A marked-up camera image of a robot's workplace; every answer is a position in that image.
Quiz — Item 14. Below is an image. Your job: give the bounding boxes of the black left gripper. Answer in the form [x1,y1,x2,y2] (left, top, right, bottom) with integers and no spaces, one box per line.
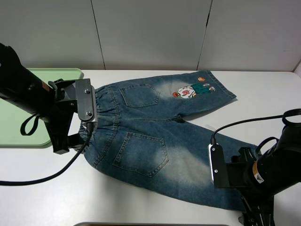
[46,79,81,154]

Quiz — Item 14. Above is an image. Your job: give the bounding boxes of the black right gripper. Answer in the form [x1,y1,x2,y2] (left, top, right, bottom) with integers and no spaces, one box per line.
[226,147,275,226]

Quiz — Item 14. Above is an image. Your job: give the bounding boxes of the children's blue denim shorts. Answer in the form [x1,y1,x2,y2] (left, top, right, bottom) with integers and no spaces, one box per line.
[83,71,245,211]

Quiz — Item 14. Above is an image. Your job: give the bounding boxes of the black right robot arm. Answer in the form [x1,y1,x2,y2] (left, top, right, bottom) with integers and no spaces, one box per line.
[227,126,301,226]

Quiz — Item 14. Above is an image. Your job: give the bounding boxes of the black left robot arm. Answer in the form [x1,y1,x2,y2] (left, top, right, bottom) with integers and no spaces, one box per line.
[0,44,77,154]

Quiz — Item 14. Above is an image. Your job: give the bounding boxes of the green plastic tray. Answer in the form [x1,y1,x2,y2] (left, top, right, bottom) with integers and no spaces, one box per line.
[0,68,84,148]

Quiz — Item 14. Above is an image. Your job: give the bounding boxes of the clear tape piece far right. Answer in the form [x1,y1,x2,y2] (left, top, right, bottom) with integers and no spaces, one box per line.
[206,124,216,131]

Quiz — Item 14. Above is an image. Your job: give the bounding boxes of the black left camera cable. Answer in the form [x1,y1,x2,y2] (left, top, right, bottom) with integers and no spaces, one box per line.
[0,112,95,186]

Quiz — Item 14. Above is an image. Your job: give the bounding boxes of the black camera cable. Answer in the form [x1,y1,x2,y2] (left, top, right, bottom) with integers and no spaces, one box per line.
[0,112,95,186]
[210,108,301,156]

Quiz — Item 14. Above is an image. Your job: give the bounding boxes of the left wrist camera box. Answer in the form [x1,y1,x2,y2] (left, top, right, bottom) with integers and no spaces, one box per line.
[75,79,98,133]

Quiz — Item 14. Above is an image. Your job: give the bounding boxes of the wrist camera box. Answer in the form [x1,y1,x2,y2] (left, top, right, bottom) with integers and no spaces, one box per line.
[75,79,98,133]
[208,144,230,188]

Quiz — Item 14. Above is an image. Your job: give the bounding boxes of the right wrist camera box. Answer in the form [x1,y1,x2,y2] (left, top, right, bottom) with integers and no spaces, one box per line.
[208,144,230,188]

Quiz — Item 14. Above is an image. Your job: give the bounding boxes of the black right camera cable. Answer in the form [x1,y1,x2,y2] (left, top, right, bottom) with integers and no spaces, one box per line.
[210,108,301,156]

